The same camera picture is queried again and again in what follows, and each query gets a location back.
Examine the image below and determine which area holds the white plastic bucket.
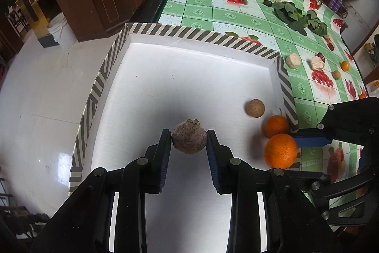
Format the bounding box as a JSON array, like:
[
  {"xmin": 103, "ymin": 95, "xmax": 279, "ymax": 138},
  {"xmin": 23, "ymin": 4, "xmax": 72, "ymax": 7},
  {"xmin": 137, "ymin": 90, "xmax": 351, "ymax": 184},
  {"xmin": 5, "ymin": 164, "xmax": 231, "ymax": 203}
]
[{"xmin": 47, "ymin": 13, "xmax": 78, "ymax": 47}]

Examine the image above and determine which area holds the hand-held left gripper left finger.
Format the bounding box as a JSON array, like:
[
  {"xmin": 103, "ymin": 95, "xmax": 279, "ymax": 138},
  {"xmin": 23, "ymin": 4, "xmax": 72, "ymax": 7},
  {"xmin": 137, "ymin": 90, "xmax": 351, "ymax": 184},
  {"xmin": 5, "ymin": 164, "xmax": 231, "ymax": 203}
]
[{"xmin": 30, "ymin": 129, "xmax": 173, "ymax": 253}]

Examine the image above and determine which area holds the white tray with striped rim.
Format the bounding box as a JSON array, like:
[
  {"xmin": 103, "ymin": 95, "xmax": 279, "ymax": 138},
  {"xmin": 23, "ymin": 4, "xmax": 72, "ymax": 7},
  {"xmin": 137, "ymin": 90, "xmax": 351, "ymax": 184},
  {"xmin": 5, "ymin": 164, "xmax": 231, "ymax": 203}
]
[{"xmin": 69, "ymin": 22, "xmax": 299, "ymax": 196}]

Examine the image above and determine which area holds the leafy green vegetable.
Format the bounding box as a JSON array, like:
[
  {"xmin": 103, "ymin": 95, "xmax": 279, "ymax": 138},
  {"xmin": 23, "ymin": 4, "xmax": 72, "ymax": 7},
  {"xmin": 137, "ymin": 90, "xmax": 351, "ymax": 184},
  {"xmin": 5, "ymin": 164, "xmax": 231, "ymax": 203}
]
[
  {"xmin": 272, "ymin": 1, "xmax": 308, "ymax": 36},
  {"xmin": 306, "ymin": 10, "xmax": 329, "ymax": 36}
]

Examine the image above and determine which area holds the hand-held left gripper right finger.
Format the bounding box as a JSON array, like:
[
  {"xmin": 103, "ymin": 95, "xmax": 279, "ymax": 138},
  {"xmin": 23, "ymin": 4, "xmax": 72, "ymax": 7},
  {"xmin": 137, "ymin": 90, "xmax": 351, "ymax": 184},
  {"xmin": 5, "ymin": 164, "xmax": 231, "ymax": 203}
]
[{"xmin": 206, "ymin": 130, "xmax": 341, "ymax": 253}]

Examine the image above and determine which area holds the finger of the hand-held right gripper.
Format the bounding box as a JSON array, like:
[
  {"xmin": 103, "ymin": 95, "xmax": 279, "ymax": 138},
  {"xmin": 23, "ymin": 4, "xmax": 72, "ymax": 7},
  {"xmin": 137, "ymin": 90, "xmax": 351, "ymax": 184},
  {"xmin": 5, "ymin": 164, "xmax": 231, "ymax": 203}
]
[
  {"xmin": 296, "ymin": 146, "xmax": 379, "ymax": 226},
  {"xmin": 293, "ymin": 97, "xmax": 379, "ymax": 150}
]

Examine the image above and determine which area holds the beige rough lumpy fruit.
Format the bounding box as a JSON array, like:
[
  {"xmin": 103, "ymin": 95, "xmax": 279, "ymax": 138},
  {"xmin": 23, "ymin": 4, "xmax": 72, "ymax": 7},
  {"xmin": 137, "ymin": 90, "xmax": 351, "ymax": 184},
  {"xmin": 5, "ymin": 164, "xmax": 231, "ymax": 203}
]
[
  {"xmin": 310, "ymin": 57, "xmax": 325, "ymax": 72},
  {"xmin": 172, "ymin": 119, "xmax": 207, "ymax": 156},
  {"xmin": 285, "ymin": 53, "xmax": 301, "ymax": 69}
]

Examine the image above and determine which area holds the green checked fruit-print tablecloth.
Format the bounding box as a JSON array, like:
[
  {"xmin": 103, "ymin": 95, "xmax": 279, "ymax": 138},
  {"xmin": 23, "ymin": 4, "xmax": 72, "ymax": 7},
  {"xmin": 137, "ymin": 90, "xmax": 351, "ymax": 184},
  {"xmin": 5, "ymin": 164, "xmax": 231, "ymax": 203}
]
[{"xmin": 157, "ymin": 0, "xmax": 369, "ymax": 185}]

